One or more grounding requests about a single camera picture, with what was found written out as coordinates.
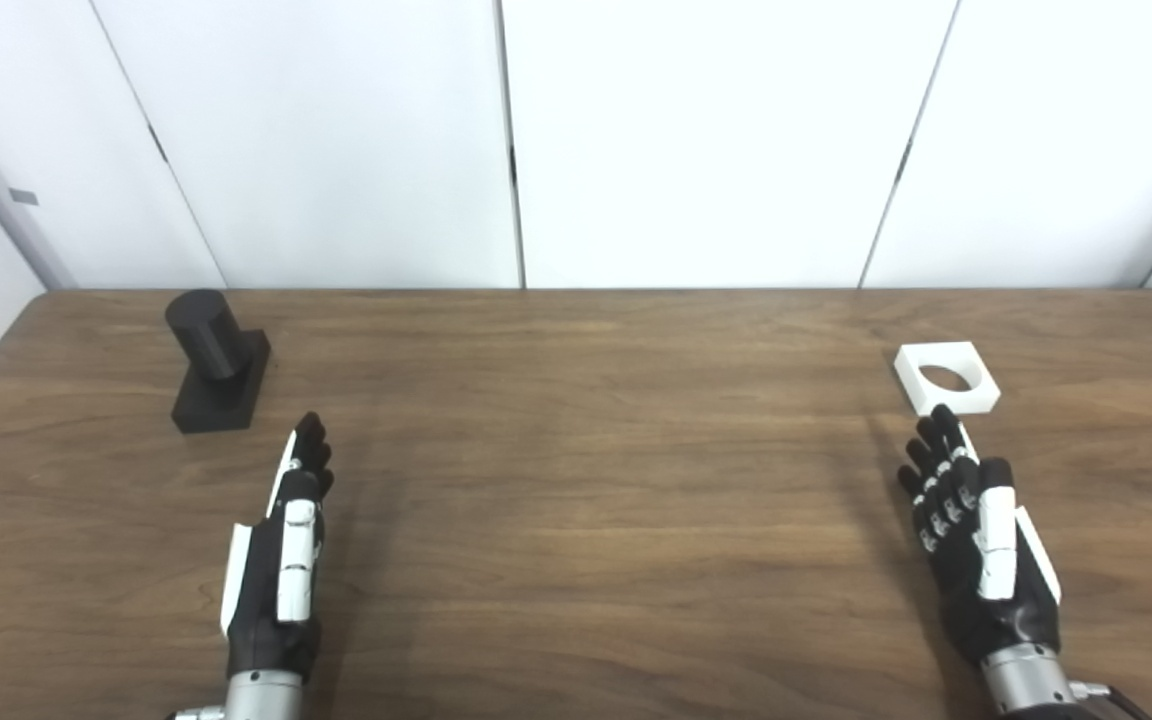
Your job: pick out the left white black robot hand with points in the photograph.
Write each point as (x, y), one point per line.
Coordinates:
(271, 600)

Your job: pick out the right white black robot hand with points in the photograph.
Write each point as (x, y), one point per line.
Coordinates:
(996, 600)

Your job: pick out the white square piece with hole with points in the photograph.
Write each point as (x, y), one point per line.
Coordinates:
(971, 395)

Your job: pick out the black cylinder peg with base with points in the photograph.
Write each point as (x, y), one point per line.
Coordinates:
(206, 340)

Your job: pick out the small grey wall tag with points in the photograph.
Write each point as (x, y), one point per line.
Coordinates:
(23, 196)

